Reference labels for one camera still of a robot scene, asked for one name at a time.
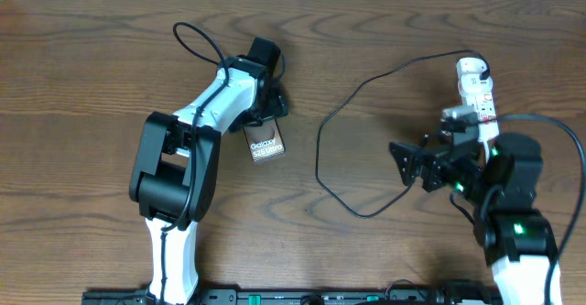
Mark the white charger adapter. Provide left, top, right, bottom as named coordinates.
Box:
left=458, top=73, right=494, bottom=98

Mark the black charger cable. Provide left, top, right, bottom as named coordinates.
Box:
left=314, top=49, right=492, bottom=220

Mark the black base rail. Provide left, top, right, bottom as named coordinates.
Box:
left=81, top=279, right=504, bottom=305

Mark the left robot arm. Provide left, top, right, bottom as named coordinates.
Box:
left=129, top=37, right=288, bottom=304

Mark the white power strip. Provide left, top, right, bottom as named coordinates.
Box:
left=455, top=57, right=501, bottom=144

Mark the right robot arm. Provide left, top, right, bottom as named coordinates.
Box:
left=389, top=126, right=558, bottom=304

